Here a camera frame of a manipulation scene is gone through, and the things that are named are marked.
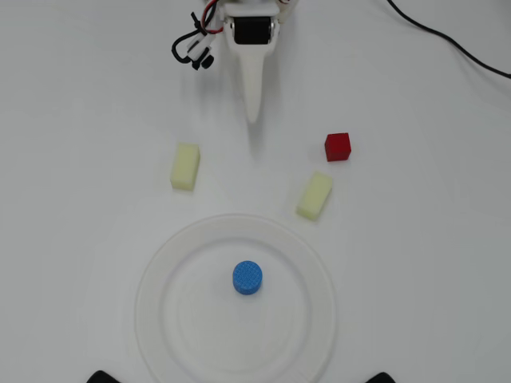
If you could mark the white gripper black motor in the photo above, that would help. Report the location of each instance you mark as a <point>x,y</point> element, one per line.
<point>251,31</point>

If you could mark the black stand foot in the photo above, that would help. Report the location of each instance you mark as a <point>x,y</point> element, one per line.
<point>383,378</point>
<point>101,377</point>

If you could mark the red cube block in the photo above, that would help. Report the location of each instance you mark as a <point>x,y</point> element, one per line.
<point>337,147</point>

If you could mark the pale yellow foam block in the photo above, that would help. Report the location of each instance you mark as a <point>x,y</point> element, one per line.
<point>185,165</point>
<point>314,195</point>

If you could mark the white plastic plate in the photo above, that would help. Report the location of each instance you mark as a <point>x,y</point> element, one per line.
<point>191,319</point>

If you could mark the blue cylinder block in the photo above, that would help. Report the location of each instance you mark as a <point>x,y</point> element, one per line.
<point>248,278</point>

